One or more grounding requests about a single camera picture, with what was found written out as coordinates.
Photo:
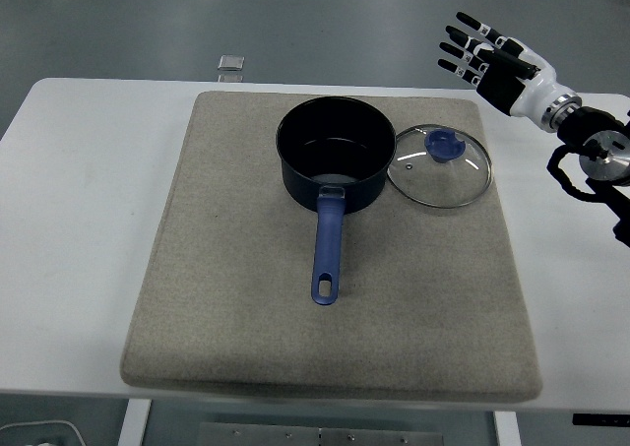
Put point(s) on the white table leg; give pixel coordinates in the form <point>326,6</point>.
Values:
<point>507,428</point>
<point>134,424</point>

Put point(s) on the silver floor socket plate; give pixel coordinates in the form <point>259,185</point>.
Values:
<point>231,62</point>

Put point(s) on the black table control panel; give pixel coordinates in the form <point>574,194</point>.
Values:
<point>600,419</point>

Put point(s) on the grey metal plate with screws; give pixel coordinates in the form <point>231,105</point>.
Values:
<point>320,436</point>

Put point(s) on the glass pot lid blue knob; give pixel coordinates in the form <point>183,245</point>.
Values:
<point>443,170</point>

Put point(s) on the dark blue saucepan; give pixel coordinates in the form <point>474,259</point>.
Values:
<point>334,146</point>

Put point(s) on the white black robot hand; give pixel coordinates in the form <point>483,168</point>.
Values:
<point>502,82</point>

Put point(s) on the beige fabric mat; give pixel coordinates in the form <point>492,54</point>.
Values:
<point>246,293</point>

